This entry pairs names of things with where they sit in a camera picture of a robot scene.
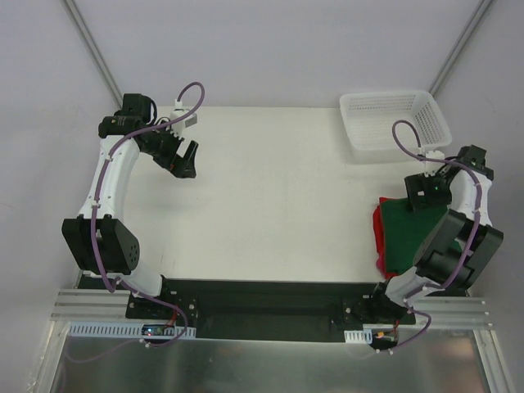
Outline white cable duct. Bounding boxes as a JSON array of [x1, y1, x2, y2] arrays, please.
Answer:
[[69, 322, 197, 341], [344, 328, 373, 345]]

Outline right white cable duct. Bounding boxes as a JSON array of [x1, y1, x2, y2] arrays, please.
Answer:
[[344, 328, 373, 345]]

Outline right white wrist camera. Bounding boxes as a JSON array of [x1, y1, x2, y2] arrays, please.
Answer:
[[422, 150, 445, 177]]

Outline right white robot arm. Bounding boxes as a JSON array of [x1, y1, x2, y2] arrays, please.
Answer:
[[364, 145, 504, 323]]

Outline red t shirt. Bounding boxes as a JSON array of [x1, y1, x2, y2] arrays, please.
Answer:
[[372, 196, 389, 259]]

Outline pink t shirt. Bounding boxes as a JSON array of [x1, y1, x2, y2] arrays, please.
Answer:
[[376, 255, 386, 275]]

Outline green t shirt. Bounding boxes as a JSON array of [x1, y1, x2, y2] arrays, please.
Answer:
[[381, 198, 447, 278]]

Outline left white cable duct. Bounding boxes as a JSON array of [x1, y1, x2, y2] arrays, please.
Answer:
[[69, 322, 197, 341]]

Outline white plastic basket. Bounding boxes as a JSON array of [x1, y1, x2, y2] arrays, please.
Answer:
[[339, 90, 452, 164]]

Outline aluminium frame rail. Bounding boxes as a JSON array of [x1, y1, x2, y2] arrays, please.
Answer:
[[51, 289, 495, 330]]

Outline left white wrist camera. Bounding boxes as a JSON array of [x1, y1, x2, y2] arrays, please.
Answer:
[[168, 100, 200, 136]]

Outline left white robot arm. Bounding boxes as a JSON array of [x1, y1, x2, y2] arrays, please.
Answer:
[[61, 93, 198, 318]]

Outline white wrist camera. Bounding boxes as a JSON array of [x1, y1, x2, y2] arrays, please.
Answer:
[[168, 100, 200, 136], [422, 150, 445, 177]]

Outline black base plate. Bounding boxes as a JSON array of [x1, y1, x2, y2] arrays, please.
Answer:
[[125, 278, 415, 342]]

